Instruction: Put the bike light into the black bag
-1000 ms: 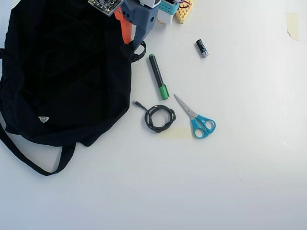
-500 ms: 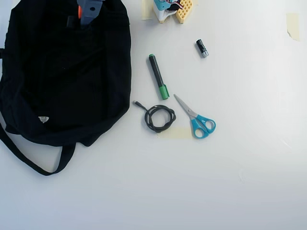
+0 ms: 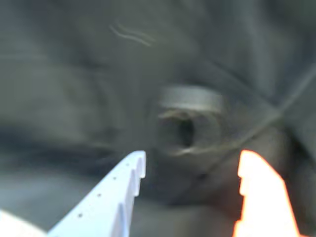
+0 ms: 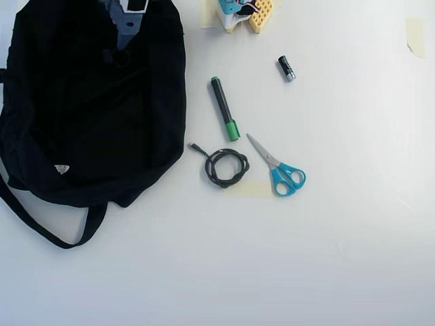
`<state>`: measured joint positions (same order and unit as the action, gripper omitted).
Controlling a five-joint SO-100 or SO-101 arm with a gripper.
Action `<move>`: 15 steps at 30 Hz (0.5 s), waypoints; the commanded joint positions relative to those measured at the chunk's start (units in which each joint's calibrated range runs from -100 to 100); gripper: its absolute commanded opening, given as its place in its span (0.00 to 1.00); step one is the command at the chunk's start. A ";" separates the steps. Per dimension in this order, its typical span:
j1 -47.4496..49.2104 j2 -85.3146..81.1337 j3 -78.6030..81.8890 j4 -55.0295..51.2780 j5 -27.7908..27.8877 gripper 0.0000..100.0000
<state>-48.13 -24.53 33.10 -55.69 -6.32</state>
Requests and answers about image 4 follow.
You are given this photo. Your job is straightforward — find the coiled black usb cable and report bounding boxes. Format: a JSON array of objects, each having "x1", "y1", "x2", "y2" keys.
[{"x1": 188, "y1": 142, "x2": 251, "y2": 189}]

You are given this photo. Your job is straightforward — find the tall beige masking tape strip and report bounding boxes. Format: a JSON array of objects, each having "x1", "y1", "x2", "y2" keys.
[{"x1": 200, "y1": 0, "x2": 218, "y2": 29}]

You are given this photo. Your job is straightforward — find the wide beige masking tape strip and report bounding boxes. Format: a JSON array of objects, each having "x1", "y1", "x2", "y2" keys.
[{"x1": 222, "y1": 179, "x2": 275, "y2": 198}]

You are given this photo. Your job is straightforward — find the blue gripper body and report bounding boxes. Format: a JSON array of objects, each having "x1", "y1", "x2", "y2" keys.
[{"x1": 103, "y1": 0, "x2": 151, "y2": 35}]

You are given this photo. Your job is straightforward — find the black fabric bag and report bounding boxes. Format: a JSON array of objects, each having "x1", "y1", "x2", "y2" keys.
[{"x1": 0, "y1": 0, "x2": 188, "y2": 251}]

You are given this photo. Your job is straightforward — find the scissors with blue handles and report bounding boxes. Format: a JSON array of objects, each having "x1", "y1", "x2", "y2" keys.
[{"x1": 245, "y1": 132, "x2": 307, "y2": 198}]

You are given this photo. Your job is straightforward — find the torn beige masking tape strip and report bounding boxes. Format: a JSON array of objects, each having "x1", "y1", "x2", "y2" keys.
[{"x1": 404, "y1": 18, "x2": 426, "y2": 58}]

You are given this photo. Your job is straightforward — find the black marker green cap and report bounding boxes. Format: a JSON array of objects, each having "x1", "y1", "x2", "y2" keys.
[{"x1": 209, "y1": 76, "x2": 242, "y2": 143}]

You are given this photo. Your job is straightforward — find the small black cylindrical battery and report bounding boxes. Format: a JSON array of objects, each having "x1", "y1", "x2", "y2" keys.
[{"x1": 277, "y1": 55, "x2": 297, "y2": 83}]

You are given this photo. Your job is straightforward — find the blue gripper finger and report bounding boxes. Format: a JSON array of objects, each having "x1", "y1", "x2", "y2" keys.
[{"x1": 116, "y1": 25, "x2": 143, "y2": 50}]

